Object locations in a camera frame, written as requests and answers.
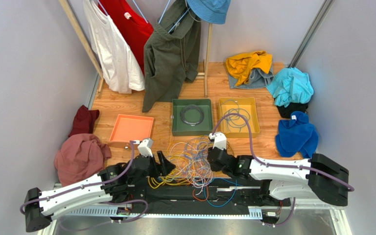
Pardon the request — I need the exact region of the cyan garment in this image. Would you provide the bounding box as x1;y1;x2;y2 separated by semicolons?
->
266;68;314;107

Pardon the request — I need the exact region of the dark red garment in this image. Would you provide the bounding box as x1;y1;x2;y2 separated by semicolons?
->
68;105;100;137

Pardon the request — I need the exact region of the orange plastic tray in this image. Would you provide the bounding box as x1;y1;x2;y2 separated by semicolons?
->
108;114;154;148

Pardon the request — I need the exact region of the yellow cable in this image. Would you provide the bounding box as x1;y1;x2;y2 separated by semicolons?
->
147;137;234;189

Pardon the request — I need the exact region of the yellow garment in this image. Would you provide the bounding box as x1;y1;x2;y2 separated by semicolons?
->
225;51;273;86

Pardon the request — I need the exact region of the black garment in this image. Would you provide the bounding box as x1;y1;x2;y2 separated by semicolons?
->
277;103;308;118

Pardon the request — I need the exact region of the green plastic tray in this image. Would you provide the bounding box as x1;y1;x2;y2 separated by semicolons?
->
171;98;214;137

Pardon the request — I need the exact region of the white tank top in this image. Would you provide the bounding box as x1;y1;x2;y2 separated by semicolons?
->
83;0;145;94

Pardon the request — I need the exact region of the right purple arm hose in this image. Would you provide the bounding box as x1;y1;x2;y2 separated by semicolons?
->
211;113;355;227

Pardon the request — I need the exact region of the red t-shirt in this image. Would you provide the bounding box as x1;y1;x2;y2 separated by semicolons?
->
99;0;153;72

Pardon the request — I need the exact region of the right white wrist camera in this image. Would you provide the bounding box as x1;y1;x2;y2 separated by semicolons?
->
209;132;227;150

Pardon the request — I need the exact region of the blue cable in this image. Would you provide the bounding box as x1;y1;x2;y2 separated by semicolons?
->
188;137;244;208

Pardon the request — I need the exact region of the black coiled cable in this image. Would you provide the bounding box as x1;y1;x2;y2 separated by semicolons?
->
179;104;205;126

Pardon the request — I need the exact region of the grey-blue garment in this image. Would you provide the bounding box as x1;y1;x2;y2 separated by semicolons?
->
228;68;274;90

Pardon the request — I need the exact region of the wooden clothes rack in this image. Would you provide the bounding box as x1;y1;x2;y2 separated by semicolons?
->
59;0;213;100

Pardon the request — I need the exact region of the royal blue garment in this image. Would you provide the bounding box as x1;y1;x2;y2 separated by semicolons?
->
275;111;319;159

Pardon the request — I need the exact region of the aluminium corner post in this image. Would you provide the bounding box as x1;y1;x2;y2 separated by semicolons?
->
288;0;335;68

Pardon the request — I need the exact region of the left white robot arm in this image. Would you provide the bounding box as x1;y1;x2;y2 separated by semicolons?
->
20;151;176;233

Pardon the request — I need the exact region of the grey-blue cable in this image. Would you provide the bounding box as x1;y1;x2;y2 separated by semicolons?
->
220;99;252;134

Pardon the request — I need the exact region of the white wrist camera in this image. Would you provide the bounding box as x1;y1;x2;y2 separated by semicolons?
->
209;132;227;150
133;138;154;157

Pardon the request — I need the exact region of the olive green jacket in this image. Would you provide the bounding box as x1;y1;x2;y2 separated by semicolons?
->
142;0;201;113

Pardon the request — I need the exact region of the blue bucket hat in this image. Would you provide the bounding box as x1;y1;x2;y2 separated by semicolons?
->
187;0;231;24

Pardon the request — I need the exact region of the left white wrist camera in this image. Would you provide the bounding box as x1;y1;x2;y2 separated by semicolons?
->
133;138;154;157

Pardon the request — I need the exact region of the orange cable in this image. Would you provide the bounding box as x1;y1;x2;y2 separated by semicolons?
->
192;186;210;201

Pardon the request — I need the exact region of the dusty pink garment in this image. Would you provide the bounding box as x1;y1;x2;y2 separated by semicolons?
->
54;134;112;187

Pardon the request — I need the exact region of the white cable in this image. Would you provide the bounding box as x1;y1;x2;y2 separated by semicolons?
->
166;137;218;196

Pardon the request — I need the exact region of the yellow plastic tray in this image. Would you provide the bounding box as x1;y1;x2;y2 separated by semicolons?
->
218;97;260;138

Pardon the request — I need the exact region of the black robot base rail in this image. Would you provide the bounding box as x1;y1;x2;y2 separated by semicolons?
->
47;177;338;226

